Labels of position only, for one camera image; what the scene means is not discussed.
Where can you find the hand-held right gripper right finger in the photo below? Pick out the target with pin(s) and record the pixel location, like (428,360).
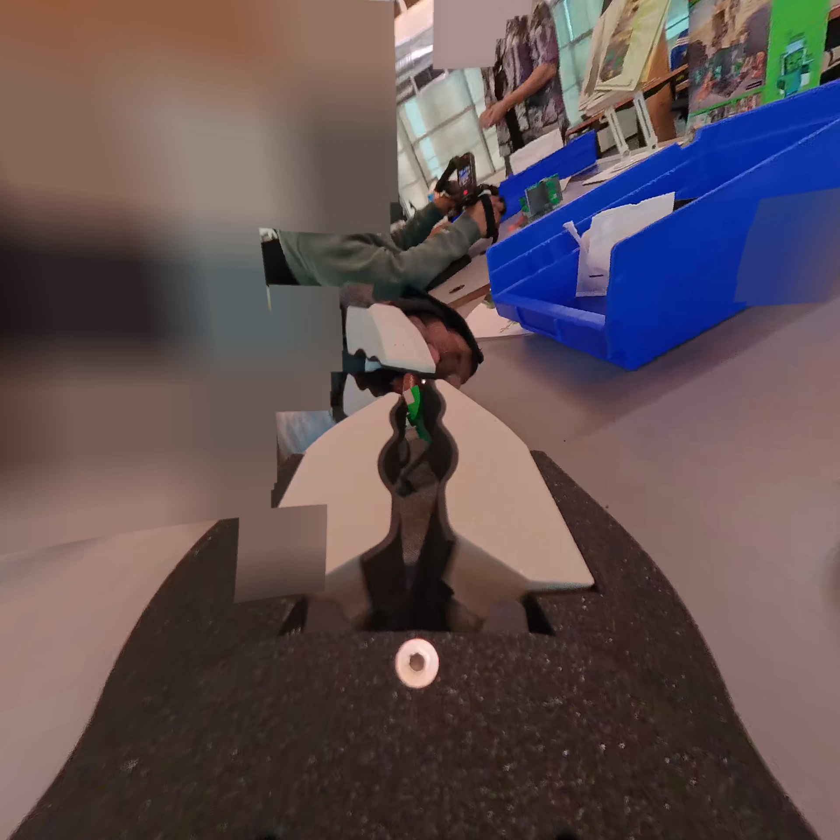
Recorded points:
(499,499)

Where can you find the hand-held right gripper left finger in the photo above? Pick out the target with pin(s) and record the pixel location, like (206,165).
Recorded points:
(341,472)

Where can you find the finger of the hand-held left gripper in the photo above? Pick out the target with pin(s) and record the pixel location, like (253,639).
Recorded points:
(387,338)
(361,399)

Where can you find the small green toy brick piece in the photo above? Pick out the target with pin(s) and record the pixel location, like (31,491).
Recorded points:
(415,410)

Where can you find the grey desk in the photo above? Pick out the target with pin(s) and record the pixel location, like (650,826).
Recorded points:
(689,459)

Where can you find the person's left hand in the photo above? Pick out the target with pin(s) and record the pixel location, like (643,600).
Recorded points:
(453,358)

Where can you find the tan cardboard piece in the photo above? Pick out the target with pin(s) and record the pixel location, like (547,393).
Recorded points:
(459,285)

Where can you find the white paper sheet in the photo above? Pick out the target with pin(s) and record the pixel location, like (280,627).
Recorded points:
(492,321)

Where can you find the small green device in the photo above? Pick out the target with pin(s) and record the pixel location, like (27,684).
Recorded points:
(541,197)

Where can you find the white plastic bag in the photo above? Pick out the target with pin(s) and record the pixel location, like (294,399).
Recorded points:
(623,229)

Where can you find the small blue storage bin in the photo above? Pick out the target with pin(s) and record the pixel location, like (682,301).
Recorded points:
(564,157)

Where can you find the large blue storage bin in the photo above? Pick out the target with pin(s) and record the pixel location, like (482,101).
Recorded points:
(676,308)

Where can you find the white display stand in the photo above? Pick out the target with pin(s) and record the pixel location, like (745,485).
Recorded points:
(646,121)

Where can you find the picture box on stand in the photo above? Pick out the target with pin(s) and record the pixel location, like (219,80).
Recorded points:
(623,52)

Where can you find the green toy box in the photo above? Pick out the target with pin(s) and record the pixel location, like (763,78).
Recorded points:
(728,59)

